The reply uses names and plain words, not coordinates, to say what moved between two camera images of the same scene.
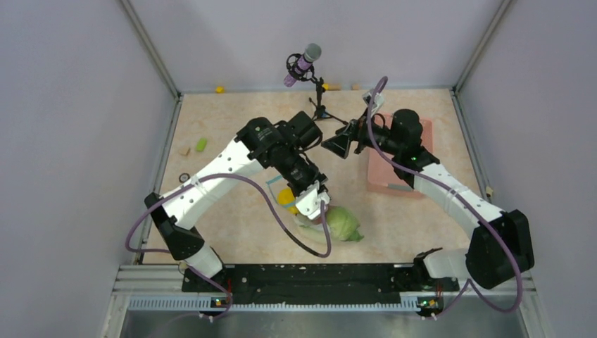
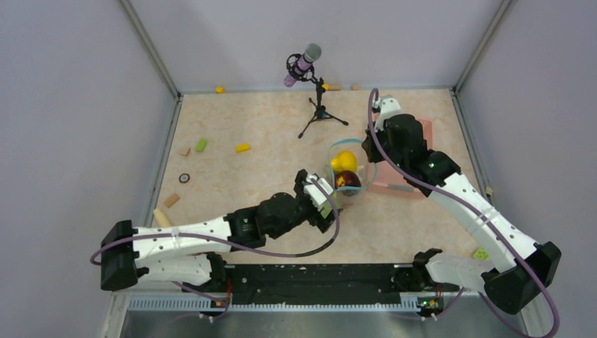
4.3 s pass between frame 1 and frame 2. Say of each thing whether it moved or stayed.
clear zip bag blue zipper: moved
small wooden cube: stayed
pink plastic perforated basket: stayed
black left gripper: moved
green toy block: stayed
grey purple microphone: stayed
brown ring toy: stayed
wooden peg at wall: stayed
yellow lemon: moved
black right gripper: moved
